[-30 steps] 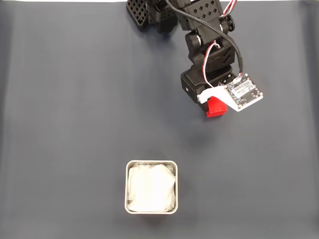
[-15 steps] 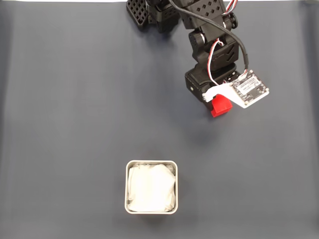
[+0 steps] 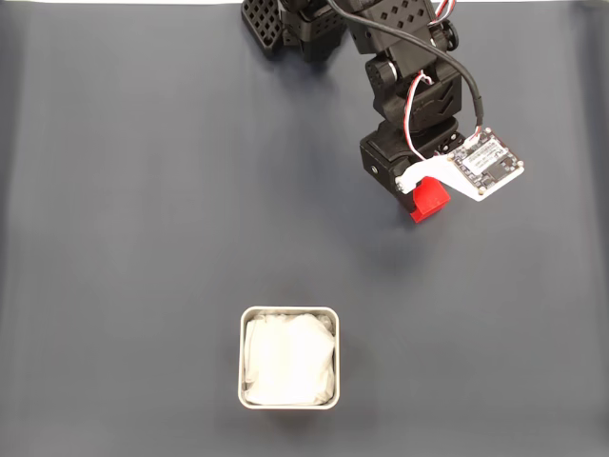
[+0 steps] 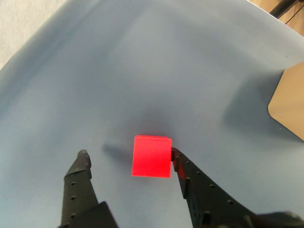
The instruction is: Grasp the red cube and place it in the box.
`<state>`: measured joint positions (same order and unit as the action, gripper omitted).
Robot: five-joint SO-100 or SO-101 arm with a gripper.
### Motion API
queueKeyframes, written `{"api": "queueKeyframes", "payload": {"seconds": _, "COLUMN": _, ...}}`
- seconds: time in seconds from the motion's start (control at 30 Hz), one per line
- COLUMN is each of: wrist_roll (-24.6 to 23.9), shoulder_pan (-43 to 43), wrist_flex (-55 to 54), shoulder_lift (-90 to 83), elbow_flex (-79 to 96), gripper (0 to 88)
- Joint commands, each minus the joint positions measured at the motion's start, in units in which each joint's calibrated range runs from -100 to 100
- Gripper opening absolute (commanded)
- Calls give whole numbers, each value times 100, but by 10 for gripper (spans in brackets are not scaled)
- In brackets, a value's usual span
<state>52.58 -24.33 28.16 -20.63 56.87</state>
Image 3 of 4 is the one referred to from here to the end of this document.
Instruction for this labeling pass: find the square metal box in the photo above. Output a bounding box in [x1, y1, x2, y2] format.
[237, 306, 342, 411]

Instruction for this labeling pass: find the dark grey table mat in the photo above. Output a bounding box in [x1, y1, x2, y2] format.
[0, 3, 609, 457]

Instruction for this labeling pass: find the white cloth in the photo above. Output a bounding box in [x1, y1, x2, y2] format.
[243, 311, 337, 407]

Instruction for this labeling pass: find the red cube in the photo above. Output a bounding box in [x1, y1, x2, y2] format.
[409, 175, 452, 225]

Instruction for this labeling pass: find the white red servo wire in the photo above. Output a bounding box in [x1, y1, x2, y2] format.
[401, 0, 459, 164]

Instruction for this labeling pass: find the camera board on white mount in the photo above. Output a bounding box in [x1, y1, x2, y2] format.
[394, 127, 526, 204]

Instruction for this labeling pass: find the black camera cable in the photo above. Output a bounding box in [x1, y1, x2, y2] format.
[324, 0, 487, 133]

